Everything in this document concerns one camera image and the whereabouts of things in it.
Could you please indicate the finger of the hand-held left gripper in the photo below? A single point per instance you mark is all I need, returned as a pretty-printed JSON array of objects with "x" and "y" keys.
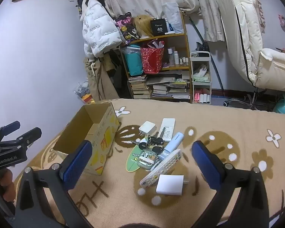
[
  {"x": 10, "y": 126},
  {"x": 29, "y": 135}
]

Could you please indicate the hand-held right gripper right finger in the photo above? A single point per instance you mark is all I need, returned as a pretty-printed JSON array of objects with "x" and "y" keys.
[{"x": 205, "y": 163}]

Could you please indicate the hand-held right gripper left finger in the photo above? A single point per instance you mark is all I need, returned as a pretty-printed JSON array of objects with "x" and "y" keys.
[{"x": 77, "y": 165}]

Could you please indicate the cardboard box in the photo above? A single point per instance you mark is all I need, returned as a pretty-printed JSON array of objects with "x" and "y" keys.
[{"x": 73, "y": 133}]

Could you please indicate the light blue tube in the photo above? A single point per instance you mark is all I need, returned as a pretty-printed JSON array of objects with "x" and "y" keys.
[{"x": 174, "y": 141}]

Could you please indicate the white power adapter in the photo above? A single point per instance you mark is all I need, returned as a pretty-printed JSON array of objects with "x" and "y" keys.
[{"x": 169, "y": 184}]

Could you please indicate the green oval card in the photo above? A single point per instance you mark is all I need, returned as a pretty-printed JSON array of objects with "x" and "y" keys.
[{"x": 133, "y": 159}]

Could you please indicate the bunch of keys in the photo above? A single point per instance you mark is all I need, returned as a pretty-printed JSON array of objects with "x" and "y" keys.
[{"x": 154, "y": 140}]

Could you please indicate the cartoon print earbud case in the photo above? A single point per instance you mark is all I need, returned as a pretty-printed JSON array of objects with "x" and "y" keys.
[{"x": 146, "y": 159}]

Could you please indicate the white square adapter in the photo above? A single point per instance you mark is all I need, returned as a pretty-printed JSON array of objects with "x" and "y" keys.
[{"x": 147, "y": 127}]

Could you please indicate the person's left hand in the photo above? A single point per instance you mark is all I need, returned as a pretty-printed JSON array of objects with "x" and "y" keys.
[{"x": 8, "y": 185}]

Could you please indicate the beige butterfly print blanket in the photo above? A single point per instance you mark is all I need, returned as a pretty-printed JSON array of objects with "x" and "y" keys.
[{"x": 228, "y": 123}]

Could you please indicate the small white remote control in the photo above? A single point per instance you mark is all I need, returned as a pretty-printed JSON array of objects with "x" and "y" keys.
[{"x": 168, "y": 125}]

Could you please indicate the white paper rolls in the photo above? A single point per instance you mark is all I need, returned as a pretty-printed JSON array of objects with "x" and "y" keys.
[{"x": 205, "y": 98}]

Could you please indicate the bag of plush toys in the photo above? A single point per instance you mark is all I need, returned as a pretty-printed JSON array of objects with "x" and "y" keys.
[{"x": 83, "y": 92}]

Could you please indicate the pile of magazines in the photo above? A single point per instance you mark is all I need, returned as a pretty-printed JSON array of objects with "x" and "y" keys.
[{"x": 171, "y": 87}]

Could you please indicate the khaki trousers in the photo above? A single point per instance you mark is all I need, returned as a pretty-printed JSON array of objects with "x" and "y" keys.
[{"x": 97, "y": 80}]

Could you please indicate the green and white packets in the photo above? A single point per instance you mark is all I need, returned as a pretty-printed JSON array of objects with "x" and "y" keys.
[{"x": 200, "y": 74}]

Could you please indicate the teal plastic container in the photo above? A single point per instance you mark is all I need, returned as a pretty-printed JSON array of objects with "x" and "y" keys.
[{"x": 282, "y": 106}]

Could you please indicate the stack of books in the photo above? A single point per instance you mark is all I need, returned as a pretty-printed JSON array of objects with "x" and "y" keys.
[{"x": 139, "y": 87}]

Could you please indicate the white trolley cart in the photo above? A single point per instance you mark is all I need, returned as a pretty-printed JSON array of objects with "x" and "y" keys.
[{"x": 200, "y": 53}]

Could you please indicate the black items on cart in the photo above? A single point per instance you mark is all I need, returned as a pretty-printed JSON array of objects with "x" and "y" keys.
[{"x": 202, "y": 48}]

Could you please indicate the red gift bag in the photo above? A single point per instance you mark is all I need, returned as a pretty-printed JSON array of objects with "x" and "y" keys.
[{"x": 152, "y": 59}]

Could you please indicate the teal bag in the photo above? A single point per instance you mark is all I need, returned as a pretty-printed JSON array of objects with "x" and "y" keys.
[{"x": 133, "y": 61}]

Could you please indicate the white puffer jacket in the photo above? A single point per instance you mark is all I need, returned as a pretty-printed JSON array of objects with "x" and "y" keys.
[{"x": 97, "y": 23}]

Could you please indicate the wooden shelf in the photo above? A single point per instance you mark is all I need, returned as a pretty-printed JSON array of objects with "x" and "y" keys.
[{"x": 161, "y": 37}]

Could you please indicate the black box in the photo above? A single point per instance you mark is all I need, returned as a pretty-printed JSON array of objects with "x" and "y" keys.
[{"x": 159, "y": 26}]

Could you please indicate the colourful print bag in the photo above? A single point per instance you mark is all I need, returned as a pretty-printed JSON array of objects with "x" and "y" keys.
[{"x": 127, "y": 27}]

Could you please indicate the blonde wig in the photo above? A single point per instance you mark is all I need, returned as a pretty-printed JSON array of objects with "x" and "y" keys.
[{"x": 143, "y": 25}]

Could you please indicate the white plastic bag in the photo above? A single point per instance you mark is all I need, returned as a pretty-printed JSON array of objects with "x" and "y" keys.
[{"x": 173, "y": 14}]

